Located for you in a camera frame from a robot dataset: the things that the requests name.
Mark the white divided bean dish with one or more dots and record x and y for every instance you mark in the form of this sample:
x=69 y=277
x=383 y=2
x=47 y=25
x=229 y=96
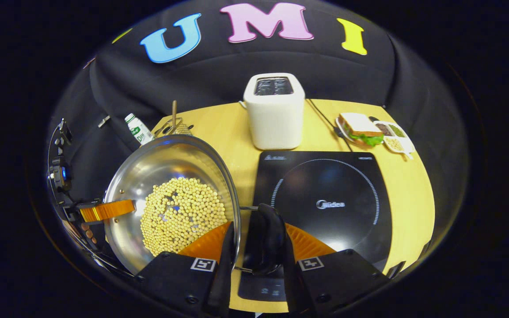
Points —
x=395 y=139

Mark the sandwich with lettuce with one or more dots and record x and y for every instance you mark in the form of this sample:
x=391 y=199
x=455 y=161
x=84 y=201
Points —
x=360 y=128

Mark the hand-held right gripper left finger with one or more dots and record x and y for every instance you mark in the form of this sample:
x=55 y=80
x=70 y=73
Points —
x=221 y=274

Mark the white toaster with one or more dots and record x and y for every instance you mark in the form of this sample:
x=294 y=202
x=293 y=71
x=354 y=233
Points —
x=274 y=119

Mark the white bottle with green label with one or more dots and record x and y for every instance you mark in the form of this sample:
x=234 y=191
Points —
x=139 y=130

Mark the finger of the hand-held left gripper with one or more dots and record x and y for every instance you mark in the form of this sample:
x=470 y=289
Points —
x=106 y=210

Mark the soybeans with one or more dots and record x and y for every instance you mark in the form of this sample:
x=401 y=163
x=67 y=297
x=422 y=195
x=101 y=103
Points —
x=179 y=212

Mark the stainless steel pot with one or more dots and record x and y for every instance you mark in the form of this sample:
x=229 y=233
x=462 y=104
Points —
x=166 y=161

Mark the black backdrop cloth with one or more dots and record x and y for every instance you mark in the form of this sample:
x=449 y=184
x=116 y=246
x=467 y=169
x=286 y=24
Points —
x=219 y=75

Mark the black induction cooktop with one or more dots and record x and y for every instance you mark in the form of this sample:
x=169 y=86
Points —
x=325 y=181

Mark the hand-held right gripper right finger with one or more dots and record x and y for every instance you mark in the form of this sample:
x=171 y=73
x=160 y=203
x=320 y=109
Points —
x=292 y=282

